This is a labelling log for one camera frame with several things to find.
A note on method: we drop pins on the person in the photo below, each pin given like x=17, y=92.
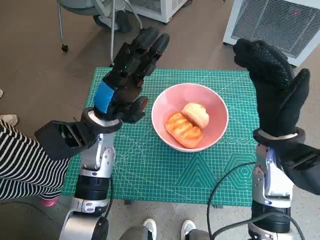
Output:
x=22, y=160
x=150, y=225

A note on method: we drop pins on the pink bowl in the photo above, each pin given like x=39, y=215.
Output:
x=165, y=106

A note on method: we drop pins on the person's white shoe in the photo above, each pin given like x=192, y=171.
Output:
x=1, y=93
x=10, y=120

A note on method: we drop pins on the green cutting mat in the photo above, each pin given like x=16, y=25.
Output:
x=140, y=155

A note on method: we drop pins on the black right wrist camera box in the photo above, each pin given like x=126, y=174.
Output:
x=302, y=170

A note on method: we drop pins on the small black table clip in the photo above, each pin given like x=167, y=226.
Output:
x=128, y=202

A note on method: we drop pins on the white metal pole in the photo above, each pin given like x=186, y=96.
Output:
x=112, y=37

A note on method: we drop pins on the white appliance with mesh grille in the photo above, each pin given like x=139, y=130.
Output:
x=270, y=20

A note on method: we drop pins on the round toy bread bun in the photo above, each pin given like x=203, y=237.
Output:
x=197, y=116

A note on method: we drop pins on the white mesh-door cabinet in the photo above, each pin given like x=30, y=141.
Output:
x=165, y=10

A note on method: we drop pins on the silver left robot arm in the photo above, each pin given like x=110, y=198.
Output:
x=97, y=155

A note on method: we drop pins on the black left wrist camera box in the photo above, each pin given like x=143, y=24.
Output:
x=57, y=142

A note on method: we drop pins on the long orange toy bread loaf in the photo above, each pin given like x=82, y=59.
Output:
x=182, y=132

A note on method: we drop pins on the grey office chair with casters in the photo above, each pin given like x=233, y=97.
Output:
x=82, y=7

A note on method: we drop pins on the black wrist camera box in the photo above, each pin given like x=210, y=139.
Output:
x=302, y=170
x=57, y=142

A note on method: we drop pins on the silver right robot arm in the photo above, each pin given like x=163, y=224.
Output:
x=262, y=175

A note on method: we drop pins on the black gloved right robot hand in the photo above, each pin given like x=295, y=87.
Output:
x=275, y=105

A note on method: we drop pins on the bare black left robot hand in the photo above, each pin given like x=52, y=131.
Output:
x=125, y=92

